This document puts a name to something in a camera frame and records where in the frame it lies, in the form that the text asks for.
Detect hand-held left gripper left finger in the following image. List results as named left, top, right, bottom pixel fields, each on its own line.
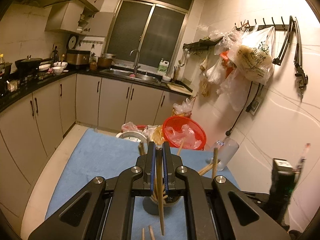
left=29, top=141, right=157, bottom=240

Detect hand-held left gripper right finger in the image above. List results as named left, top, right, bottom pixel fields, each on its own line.
left=162, top=141, right=290, bottom=240

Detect dark grey chopstick holder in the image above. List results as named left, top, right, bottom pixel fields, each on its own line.
left=143, top=194, right=186, bottom=216

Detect red tipped pen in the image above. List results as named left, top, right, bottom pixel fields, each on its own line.
left=294, top=143, right=311, bottom=174

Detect red plastic basket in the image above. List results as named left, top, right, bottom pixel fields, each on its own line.
left=162, top=116, right=207, bottom=151

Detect clear bag with red print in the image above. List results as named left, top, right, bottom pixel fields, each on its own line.
left=121, top=121, right=163, bottom=143

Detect blue table cloth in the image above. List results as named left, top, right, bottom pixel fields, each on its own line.
left=45, top=127, right=241, bottom=240

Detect crumpled clear plastic bag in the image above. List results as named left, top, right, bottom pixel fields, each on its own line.
left=172, top=97, right=195, bottom=117

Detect wooden cutting board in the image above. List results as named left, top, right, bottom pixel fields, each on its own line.
left=166, top=82, right=193, bottom=93

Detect hanging brown bundle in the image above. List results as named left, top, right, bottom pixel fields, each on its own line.
left=198, top=54, right=211, bottom=98

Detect large clear plastic bag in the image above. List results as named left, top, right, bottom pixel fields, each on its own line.
left=216, top=64, right=253, bottom=112

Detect steel sink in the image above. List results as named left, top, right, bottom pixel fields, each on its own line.
left=101, top=67, right=161, bottom=82

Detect green label detergent bottle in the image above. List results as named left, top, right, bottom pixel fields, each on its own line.
left=157, top=58, right=170, bottom=76

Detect small white plastic bag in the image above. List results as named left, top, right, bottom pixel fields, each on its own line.
left=204, top=56, right=227, bottom=85

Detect curved metal faucet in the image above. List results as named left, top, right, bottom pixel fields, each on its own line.
left=129, top=49, right=141, bottom=75

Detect grey kitchen base cabinets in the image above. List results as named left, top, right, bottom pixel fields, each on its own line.
left=0, top=72, right=193, bottom=219

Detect metal cooking pot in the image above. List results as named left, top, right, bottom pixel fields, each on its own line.
left=97, top=53, right=117, bottom=68

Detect white printed plastic bag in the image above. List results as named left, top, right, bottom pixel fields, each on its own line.
left=236, top=26, right=276, bottom=85

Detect orange plastic bag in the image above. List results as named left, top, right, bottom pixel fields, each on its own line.
left=219, top=51, right=237, bottom=78

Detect steel rice cooker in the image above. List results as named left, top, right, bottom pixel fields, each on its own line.
left=65, top=50, right=91, bottom=67

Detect kitchen window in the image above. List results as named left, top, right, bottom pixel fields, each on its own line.
left=103, top=0, right=196, bottom=68

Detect black kitchen countertop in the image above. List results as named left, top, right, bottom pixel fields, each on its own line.
left=0, top=66, right=194, bottom=113

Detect white dial kitchen scale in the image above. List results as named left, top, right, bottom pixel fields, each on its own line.
left=67, top=33, right=80, bottom=50

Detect black wok with lid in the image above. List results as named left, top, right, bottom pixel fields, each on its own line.
left=14, top=55, right=52, bottom=72

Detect black power cable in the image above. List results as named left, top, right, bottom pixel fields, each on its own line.
left=225, top=81, right=258, bottom=137

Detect wall power socket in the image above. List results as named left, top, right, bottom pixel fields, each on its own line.
left=246, top=90, right=263, bottom=116

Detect black wall shelf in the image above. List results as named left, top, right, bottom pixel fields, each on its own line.
left=182, top=38, right=223, bottom=56

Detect black wall hook rail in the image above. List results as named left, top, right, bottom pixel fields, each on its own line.
left=234, top=16, right=291, bottom=32

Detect grey wall cabinets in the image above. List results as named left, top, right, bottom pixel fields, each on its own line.
left=44, top=0, right=116, bottom=37

